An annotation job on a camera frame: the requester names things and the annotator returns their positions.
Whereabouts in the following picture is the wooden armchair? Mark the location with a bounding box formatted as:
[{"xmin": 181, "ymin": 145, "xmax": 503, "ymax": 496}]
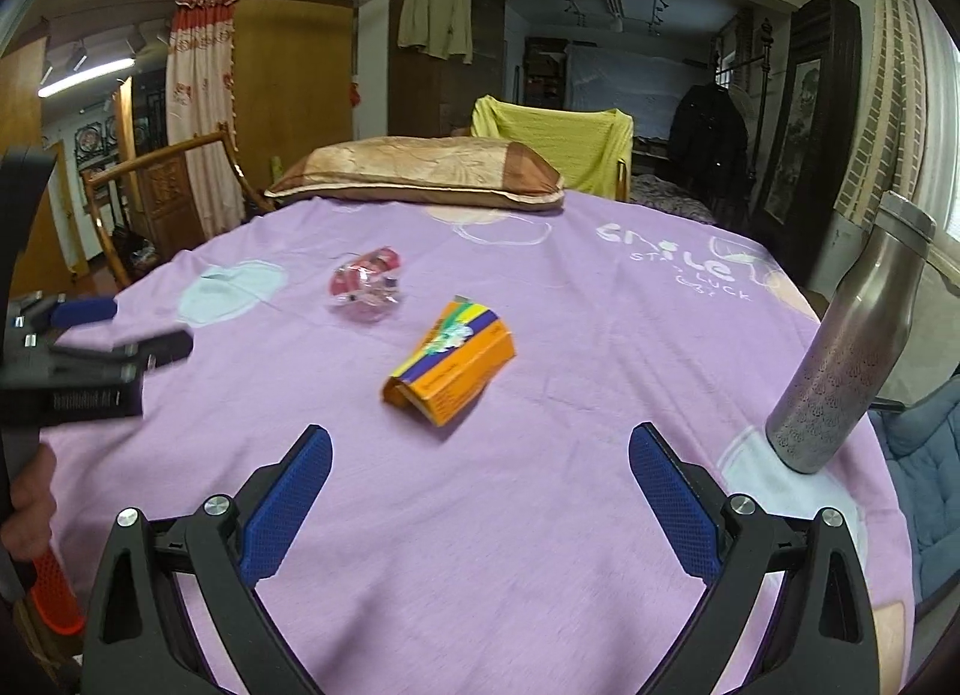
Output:
[{"xmin": 81, "ymin": 133, "xmax": 275, "ymax": 291}]

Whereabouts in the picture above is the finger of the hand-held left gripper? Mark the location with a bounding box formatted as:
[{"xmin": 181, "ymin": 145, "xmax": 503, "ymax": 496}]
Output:
[
  {"xmin": 45, "ymin": 331, "xmax": 194, "ymax": 375},
  {"xmin": 15, "ymin": 294, "xmax": 118, "ymax": 336}
]

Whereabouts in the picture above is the orange purple box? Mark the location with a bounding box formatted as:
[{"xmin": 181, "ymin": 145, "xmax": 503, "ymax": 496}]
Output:
[{"xmin": 382, "ymin": 297, "xmax": 518, "ymax": 428}]

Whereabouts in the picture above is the dark wooden wardrobe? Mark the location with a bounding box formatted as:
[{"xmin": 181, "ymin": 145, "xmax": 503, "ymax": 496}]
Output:
[{"xmin": 388, "ymin": 0, "xmax": 507, "ymax": 142}]

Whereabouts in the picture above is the black coat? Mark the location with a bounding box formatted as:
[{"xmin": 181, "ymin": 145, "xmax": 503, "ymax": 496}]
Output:
[{"xmin": 670, "ymin": 84, "xmax": 751, "ymax": 224}]

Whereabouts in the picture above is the fluorescent tube light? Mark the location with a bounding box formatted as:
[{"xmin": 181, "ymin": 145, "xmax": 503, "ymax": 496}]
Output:
[{"xmin": 37, "ymin": 61, "xmax": 136, "ymax": 97}]

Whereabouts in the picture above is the red mesh basket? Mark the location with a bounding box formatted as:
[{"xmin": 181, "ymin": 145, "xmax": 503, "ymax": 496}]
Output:
[{"xmin": 28, "ymin": 549, "xmax": 85, "ymax": 637}]

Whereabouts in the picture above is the person's left hand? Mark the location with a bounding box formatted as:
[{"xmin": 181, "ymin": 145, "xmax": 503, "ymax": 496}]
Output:
[{"xmin": 0, "ymin": 444, "xmax": 59, "ymax": 562}]

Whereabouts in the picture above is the dark patterned blanket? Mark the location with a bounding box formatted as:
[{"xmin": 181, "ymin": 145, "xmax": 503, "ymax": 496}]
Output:
[{"xmin": 630, "ymin": 174, "xmax": 713, "ymax": 220}]

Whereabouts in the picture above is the red printed white curtain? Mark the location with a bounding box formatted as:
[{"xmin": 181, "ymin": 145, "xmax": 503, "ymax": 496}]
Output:
[{"xmin": 165, "ymin": 0, "xmax": 241, "ymax": 239}]

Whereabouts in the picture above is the pale blue hanging sheet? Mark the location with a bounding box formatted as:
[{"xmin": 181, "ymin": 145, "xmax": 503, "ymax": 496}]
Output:
[{"xmin": 566, "ymin": 43, "xmax": 710, "ymax": 142}]

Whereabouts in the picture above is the beige jacket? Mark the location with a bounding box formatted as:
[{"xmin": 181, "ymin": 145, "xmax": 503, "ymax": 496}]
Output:
[{"xmin": 397, "ymin": 0, "xmax": 475, "ymax": 62}]

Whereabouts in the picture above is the blue cushioned chair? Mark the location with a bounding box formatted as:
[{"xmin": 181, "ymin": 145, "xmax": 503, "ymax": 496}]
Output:
[{"xmin": 870, "ymin": 372, "xmax": 960, "ymax": 606}]

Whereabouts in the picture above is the dark framed picture panel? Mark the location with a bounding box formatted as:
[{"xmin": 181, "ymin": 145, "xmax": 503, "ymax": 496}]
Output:
[{"xmin": 754, "ymin": 0, "xmax": 863, "ymax": 246}]

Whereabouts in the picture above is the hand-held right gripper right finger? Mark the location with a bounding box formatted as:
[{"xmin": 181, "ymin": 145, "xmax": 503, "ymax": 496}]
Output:
[{"xmin": 628, "ymin": 421, "xmax": 880, "ymax": 695}]

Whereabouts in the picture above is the brown patterned pillow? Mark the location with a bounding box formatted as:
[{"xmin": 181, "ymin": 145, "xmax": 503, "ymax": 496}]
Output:
[{"xmin": 264, "ymin": 136, "xmax": 567, "ymax": 210}]

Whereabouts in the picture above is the checked beige curtain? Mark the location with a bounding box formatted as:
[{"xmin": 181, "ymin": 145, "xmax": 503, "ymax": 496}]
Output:
[{"xmin": 832, "ymin": 0, "xmax": 953, "ymax": 224}]

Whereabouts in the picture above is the chair with yellow cover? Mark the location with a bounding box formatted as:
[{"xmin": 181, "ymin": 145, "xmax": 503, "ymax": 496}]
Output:
[{"xmin": 471, "ymin": 95, "xmax": 635, "ymax": 201}]

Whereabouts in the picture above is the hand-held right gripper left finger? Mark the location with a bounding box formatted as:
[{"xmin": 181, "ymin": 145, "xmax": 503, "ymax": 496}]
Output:
[{"xmin": 79, "ymin": 423, "xmax": 335, "ymax": 695}]

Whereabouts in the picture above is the stainless steel bottle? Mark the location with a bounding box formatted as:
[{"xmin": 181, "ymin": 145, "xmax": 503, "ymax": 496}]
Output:
[{"xmin": 765, "ymin": 191, "xmax": 937, "ymax": 475}]

